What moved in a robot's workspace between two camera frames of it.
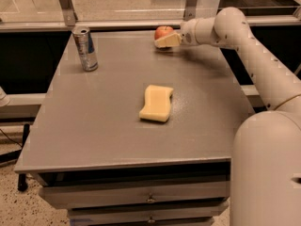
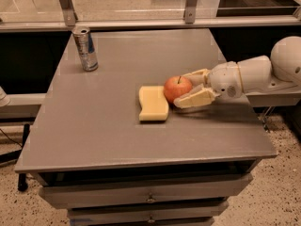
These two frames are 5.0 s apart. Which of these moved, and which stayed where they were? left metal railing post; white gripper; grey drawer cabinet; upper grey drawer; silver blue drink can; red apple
Moved: white gripper; red apple
Stayed: left metal railing post; upper grey drawer; grey drawer cabinet; silver blue drink can
